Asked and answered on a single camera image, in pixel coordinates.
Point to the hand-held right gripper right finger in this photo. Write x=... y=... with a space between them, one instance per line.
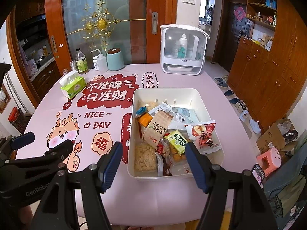
x=196 y=167

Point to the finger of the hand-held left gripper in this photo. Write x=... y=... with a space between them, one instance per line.
x=22 y=140
x=60 y=152

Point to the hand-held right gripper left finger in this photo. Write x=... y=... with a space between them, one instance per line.
x=111 y=167

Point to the clear orange cake packet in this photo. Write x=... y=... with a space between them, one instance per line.
x=176 y=157

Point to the dark red snack packet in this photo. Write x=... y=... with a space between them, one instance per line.
x=165 y=166

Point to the white red snack packet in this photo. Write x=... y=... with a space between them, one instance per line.
x=202 y=136

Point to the green label snack packet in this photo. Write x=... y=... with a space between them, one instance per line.
x=176 y=141

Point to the clear puffed rice snack packet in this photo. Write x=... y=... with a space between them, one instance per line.
x=145 y=157
x=150 y=105

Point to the clear mixed nut packet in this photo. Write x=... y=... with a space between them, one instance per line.
x=164 y=148

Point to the pale blue white packet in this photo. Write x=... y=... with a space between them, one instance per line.
x=186 y=116

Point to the beige cracker packet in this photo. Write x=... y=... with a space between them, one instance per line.
x=157 y=129

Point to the white orange snack packet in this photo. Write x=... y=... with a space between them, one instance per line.
x=145 y=120

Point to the blue candy wrapper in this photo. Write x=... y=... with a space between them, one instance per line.
x=141 y=111

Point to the white plastic bin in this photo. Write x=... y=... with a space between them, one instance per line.
x=191 y=98

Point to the red lid container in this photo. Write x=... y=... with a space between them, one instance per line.
x=13 y=115

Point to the pink printed tablecloth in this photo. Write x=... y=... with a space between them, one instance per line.
x=48 y=105

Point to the wooden framed board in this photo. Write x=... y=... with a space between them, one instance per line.
x=3 y=100

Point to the smartphone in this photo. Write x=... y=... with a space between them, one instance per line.
x=258 y=174

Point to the green tissue box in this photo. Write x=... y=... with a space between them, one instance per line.
x=74 y=87

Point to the white slipper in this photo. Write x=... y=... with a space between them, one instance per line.
x=244 y=115

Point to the light blue slipper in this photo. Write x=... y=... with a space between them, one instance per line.
x=255 y=125

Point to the pink plastic stool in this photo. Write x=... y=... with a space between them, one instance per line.
x=269 y=160

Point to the cardboard box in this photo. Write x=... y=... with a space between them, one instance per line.
x=271 y=139

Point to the small glass jar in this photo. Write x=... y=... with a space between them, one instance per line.
x=65 y=72

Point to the metal can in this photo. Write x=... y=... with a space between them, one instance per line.
x=73 y=66

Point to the glass bottle yellow liquid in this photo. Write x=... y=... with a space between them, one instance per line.
x=82 y=64

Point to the person's clothing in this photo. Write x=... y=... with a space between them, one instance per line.
x=285 y=194

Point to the white pill bottle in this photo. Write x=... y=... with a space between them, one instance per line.
x=96 y=64

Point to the white squeeze wash bottle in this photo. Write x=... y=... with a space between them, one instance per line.
x=103 y=64

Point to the teal canister brown lid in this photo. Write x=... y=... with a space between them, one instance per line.
x=115 y=61

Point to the wooden cabinet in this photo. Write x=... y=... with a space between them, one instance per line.
x=268 y=76

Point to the white cosmetics storage box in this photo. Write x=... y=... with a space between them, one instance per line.
x=168 y=52

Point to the dark entrance door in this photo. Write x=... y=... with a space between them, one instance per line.
x=227 y=43

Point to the glass sliding door gold ornament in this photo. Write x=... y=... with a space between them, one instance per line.
x=134 y=28

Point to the pink paper door decoration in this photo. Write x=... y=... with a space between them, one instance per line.
x=239 y=13

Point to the window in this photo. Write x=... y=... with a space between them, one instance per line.
x=203 y=4

